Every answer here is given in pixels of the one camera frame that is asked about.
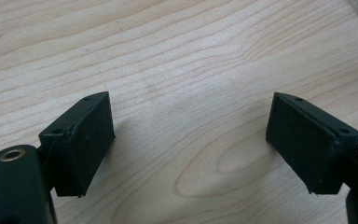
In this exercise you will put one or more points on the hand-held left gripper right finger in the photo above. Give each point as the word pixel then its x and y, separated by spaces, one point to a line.
pixel 307 140

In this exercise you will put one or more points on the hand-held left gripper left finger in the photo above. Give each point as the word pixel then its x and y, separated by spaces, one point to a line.
pixel 80 146

